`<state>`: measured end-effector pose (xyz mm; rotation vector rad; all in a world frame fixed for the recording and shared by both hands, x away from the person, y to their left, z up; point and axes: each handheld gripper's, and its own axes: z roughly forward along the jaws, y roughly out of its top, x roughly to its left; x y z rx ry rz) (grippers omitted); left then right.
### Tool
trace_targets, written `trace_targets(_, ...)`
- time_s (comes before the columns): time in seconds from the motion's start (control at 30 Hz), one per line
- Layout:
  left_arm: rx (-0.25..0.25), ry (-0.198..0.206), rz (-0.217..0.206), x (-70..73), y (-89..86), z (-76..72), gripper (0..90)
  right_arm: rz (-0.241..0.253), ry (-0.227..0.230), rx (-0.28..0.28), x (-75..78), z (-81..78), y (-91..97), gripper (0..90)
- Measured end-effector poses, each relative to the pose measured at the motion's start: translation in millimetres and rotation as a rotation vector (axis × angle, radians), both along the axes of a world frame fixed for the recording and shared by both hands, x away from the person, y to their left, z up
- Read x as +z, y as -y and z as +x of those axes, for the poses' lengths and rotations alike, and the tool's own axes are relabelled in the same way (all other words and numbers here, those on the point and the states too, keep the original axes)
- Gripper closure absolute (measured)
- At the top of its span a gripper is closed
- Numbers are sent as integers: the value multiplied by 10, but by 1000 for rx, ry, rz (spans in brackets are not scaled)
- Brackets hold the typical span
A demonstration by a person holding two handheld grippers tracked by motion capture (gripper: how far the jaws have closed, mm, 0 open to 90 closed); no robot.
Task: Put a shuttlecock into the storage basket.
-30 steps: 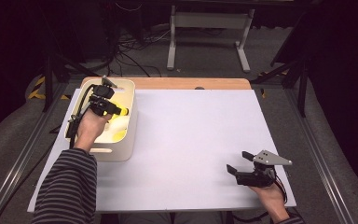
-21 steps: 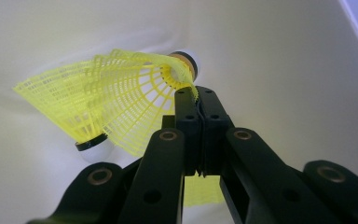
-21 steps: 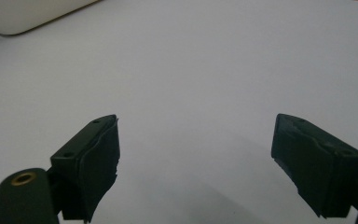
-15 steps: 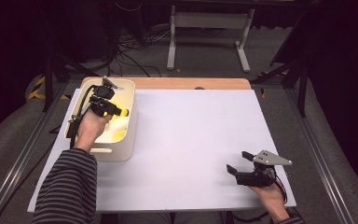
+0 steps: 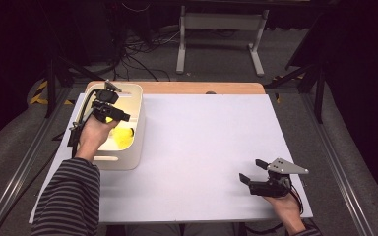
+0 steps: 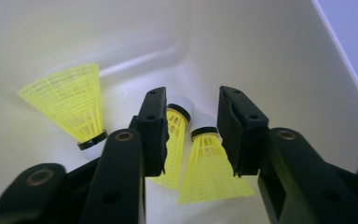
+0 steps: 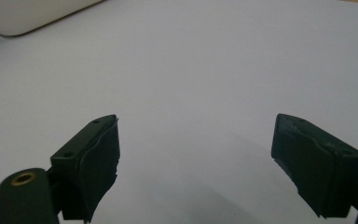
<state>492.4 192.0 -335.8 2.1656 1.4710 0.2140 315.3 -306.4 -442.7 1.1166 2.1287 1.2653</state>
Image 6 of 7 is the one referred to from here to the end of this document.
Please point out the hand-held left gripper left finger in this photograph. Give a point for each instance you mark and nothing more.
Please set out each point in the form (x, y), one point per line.
(154, 133)

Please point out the yellow shuttlecock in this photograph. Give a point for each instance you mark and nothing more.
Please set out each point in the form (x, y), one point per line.
(71, 99)
(211, 168)
(177, 137)

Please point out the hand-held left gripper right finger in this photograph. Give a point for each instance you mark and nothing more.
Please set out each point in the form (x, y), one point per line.
(242, 137)

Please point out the white plastic basket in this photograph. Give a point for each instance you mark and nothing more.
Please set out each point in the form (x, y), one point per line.
(261, 46)

